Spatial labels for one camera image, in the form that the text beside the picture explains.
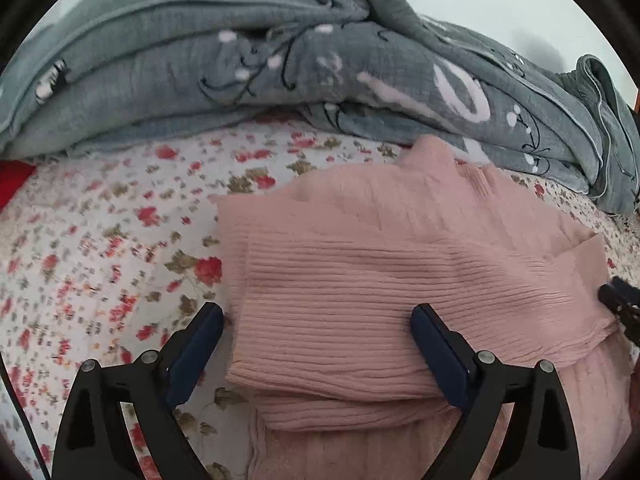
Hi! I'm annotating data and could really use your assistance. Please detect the floral bed sheet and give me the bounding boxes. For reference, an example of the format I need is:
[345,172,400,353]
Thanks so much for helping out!
[0,110,640,480]

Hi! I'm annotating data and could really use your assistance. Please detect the grey printed quilt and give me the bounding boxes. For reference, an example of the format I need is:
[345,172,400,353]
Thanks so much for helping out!
[0,0,640,214]

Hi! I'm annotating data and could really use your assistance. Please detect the pink ribbed knit sweater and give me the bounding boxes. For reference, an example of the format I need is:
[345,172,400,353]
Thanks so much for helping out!
[212,135,634,480]

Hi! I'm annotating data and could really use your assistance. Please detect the thin black cable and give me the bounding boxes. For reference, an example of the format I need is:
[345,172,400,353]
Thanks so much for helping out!
[0,357,53,480]

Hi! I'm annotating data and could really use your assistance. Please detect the red cloth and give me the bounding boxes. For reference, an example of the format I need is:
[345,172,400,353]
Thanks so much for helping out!
[0,159,37,209]

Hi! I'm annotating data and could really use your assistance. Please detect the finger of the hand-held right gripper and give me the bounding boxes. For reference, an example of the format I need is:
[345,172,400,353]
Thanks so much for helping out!
[598,284,640,347]
[611,276,640,307]

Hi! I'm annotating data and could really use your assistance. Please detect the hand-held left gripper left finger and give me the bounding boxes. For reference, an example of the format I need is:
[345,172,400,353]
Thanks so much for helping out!
[51,302,225,480]

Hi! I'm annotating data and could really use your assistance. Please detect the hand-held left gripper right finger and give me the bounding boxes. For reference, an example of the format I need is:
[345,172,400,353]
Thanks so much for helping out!
[410,303,584,480]

